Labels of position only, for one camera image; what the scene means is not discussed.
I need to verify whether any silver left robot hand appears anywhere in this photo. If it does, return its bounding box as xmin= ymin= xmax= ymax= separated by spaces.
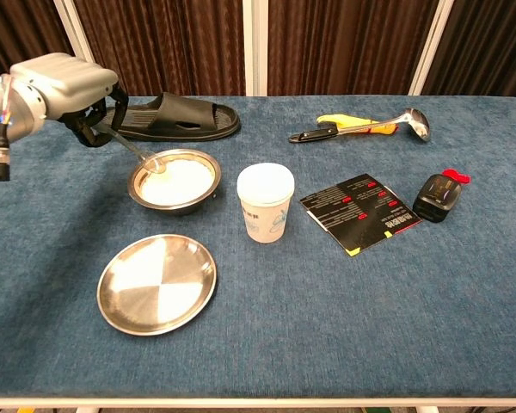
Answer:
xmin=9 ymin=52 xmax=130 ymax=148

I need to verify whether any clear plastic spoon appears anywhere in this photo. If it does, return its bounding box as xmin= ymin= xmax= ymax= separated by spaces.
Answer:
xmin=95 ymin=123 xmax=167 ymax=176

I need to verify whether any stainless steel bowl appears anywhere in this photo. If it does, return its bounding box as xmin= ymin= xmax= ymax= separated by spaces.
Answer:
xmin=126 ymin=148 xmax=223 ymax=217

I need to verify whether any white paper cup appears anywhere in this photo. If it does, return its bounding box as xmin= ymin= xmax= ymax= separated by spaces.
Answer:
xmin=236 ymin=162 xmax=296 ymax=244

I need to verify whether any brown curtain screen panel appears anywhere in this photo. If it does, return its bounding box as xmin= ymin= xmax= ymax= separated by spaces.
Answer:
xmin=255 ymin=0 xmax=455 ymax=97
xmin=421 ymin=0 xmax=516 ymax=103
xmin=0 ymin=0 xmax=107 ymax=98
xmin=53 ymin=0 xmax=257 ymax=97

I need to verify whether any black rubber slipper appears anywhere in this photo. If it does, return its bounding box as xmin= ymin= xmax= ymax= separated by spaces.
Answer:
xmin=101 ymin=91 xmax=242 ymax=143

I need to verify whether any stainless steel plate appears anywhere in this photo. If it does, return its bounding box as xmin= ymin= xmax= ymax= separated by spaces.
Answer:
xmin=96 ymin=233 xmax=218 ymax=337

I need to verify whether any black printed leaflet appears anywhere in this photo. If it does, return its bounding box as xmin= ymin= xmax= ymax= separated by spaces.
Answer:
xmin=299 ymin=173 xmax=423 ymax=258

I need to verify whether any stainless steel ladle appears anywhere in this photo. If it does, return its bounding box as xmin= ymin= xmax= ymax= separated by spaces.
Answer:
xmin=287 ymin=107 xmax=432 ymax=145

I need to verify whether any blue table cover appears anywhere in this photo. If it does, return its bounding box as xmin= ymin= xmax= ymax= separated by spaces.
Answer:
xmin=0 ymin=95 xmax=516 ymax=400

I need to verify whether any black red-capped sauce bottle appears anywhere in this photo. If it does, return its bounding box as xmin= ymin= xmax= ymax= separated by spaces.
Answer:
xmin=412 ymin=168 xmax=474 ymax=225

